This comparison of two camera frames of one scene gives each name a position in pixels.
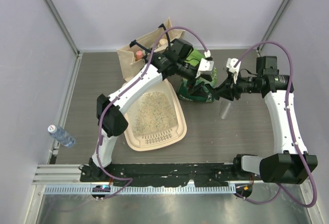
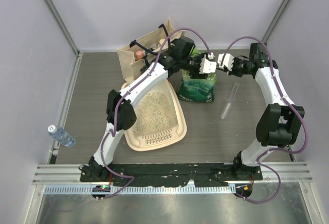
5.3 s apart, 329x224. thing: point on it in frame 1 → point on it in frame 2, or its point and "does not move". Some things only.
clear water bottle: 61,135 does not move
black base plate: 136,174 does not move
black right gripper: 229,90 → 232,72
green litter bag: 202,94 does not move
